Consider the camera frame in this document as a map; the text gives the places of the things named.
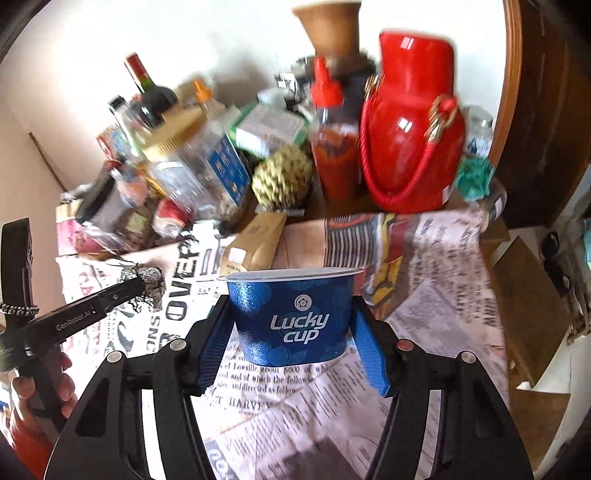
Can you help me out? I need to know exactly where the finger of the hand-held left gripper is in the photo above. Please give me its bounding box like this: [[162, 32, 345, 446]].
[[93, 276, 149, 315]]

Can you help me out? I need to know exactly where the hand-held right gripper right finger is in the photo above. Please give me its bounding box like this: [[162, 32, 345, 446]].
[[348, 295, 536, 480]]

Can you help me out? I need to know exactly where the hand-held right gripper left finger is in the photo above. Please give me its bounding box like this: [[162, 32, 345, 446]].
[[44, 295, 238, 480]]

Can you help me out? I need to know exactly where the foil ball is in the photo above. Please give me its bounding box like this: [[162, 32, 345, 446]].
[[120, 262, 167, 311]]

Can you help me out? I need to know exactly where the blue cup with clear lid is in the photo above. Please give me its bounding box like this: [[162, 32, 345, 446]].
[[224, 267, 365, 367]]

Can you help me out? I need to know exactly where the person's left hand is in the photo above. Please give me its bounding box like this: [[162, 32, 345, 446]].
[[10, 350, 79, 418]]

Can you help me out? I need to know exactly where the pink tan printed sack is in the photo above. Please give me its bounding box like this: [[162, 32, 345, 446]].
[[55, 203, 158, 257]]

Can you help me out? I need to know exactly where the printed tablecloth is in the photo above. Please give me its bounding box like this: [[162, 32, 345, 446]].
[[55, 203, 511, 480]]

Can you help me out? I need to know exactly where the small red can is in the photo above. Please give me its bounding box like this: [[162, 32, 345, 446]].
[[154, 198, 190, 237]]

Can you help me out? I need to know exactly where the black lid plastic jar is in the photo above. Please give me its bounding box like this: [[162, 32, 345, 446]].
[[74, 173, 118, 223]]

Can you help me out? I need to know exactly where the gold lid plastic jar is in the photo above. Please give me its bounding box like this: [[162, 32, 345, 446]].
[[141, 120, 219, 217]]

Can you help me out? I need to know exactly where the clear box blue label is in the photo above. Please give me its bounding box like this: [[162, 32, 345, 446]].
[[203, 134, 252, 209]]

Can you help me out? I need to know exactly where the custard apple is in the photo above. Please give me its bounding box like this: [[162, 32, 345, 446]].
[[252, 144, 315, 213]]

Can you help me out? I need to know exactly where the clear glass bottle black cap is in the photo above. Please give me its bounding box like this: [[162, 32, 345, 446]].
[[108, 95, 153, 162]]

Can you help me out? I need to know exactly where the lying glass jar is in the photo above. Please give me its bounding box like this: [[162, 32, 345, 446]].
[[480, 178, 508, 219]]

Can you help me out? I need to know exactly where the red sauce bottle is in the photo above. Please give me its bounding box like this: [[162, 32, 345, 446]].
[[308, 56, 361, 202]]

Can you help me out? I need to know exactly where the green crumpled bag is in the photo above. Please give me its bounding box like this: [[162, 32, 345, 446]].
[[455, 157, 497, 202]]

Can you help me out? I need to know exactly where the dark wine bottle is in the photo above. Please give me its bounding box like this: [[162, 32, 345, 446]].
[[124, 53, 178, 126]]

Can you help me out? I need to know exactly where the orange cap bottle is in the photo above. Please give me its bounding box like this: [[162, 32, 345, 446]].
[[194, 78, 228, 117]]

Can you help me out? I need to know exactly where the red thermos jug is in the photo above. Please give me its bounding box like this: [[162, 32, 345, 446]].
[[360, 30, 466, 213]]

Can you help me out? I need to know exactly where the green white box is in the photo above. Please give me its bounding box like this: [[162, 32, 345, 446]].
[[228, 102, 310, 156]]

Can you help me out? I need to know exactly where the dark wooden door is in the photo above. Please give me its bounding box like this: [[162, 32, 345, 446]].
[[489, 0, 591, 232]]

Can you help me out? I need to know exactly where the brown clay vase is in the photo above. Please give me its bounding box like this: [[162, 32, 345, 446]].
[[292, 0, 363, 56]]

